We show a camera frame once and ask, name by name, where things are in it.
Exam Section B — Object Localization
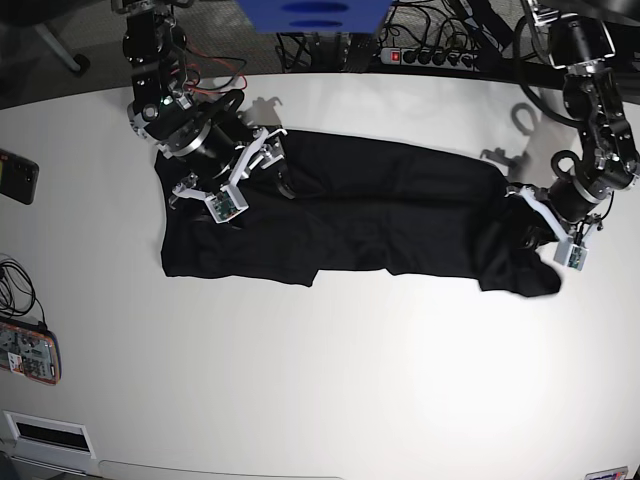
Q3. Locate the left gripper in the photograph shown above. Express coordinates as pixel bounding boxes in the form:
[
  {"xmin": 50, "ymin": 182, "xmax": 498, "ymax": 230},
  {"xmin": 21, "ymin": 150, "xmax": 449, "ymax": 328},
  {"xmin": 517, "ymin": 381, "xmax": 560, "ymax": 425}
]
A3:
[{"xmin": 548, "ymin": 179, "xmax": 600, "ymax": 223}]

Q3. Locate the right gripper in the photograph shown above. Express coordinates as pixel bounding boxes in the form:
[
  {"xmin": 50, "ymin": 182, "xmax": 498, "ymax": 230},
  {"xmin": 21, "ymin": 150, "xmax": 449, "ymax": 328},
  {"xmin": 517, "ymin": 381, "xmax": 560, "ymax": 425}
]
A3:
[{"xmin": 164, "ymin": 117, "xmax": 297, "ymax": 200}]

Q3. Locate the black T-shirt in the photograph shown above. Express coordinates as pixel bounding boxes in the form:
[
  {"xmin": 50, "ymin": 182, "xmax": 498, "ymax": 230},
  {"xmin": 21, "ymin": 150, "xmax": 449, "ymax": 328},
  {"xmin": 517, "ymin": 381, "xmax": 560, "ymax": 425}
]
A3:
[{"xmin": 160, "ymin": 131, "xmax": 562, "ymax": 298}]

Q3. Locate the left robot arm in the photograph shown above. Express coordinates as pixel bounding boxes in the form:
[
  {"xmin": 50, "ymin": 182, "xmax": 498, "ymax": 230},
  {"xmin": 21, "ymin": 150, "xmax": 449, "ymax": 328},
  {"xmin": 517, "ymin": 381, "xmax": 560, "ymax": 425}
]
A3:
[{"xmin": 513, "ymin": 1, "xmax": 639, "ymax": 224}]

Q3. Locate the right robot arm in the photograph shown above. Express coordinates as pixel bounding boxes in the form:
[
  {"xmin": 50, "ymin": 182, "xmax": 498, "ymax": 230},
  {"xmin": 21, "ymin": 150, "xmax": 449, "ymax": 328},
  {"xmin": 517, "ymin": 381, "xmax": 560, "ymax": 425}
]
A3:
[{"xmin": 112, "ymin": 1, "xmax": 295, "ymax": 205}]

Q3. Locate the blue plastic stool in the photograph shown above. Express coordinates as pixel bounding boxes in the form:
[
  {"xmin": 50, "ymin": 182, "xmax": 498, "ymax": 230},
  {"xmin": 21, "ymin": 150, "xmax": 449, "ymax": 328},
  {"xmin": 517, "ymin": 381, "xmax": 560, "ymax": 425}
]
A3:
[{"xmin": 238, "ymin": 0, "xmax": 391, "ymax": 33}]

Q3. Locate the white power strip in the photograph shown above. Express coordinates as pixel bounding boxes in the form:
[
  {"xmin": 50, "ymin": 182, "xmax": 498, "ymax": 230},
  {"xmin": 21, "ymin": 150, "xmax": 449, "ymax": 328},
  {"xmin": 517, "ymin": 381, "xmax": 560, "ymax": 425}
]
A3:
[{"xmin": 379, "ymin": 47, "xmax": 479, "ymax": 72}]

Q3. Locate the black smartphone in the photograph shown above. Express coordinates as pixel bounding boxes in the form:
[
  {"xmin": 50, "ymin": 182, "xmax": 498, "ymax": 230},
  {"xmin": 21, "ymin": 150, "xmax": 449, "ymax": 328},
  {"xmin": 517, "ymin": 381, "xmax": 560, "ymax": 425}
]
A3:
[{"xmin": 1, "ymin": 150, "xmax": 40, "ymax": 205}]

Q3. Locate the sticker at table edge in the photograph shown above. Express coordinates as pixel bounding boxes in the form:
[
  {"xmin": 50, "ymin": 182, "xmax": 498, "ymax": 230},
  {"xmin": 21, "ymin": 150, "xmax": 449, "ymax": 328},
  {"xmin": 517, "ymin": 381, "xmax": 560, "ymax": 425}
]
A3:
[{"xmin": 584, "ymin": 466, "xmax": 629, "ymax": 480}]

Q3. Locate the orange blue device case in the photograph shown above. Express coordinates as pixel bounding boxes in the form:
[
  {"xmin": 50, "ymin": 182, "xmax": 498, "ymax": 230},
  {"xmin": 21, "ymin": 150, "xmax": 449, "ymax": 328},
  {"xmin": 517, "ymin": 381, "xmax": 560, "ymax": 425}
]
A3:
[{"xmin": 1, "ymin": 317, "xmax": 62, "ymax": 385}]

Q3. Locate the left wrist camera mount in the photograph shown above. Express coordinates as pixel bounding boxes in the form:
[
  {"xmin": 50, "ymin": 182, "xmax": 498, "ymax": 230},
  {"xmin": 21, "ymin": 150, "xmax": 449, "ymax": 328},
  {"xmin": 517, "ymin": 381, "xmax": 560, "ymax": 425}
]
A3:
[{"xmin": 505, "ymin": 183, "xmax": 606, "ymax": 271}]

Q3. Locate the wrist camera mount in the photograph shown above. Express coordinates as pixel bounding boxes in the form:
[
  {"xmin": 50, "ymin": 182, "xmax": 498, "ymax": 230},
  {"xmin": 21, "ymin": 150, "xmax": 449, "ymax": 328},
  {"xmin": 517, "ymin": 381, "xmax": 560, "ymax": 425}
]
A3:
[
  {"xmin": 168, "ymin": 127, "xmax": 288, "ymax": 224},
  {"xmin": 505, "ymin": 183, "xmax": 606, "ymax": 271}
]

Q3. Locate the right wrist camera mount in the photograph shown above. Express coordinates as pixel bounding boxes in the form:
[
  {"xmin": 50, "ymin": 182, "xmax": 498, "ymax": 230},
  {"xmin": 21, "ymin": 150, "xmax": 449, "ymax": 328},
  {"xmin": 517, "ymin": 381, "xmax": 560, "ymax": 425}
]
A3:
[{"xmin": 168, "ymin": 127, "xmax": 288, "ymax": 224}]

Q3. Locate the black coiled cable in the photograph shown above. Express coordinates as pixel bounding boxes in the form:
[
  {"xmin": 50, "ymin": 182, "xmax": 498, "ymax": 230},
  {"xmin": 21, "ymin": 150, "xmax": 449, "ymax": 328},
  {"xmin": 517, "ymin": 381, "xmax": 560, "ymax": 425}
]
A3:
[{"xmin": 0, "ymin": 254, "xmax": 47, "ymax": 329}]

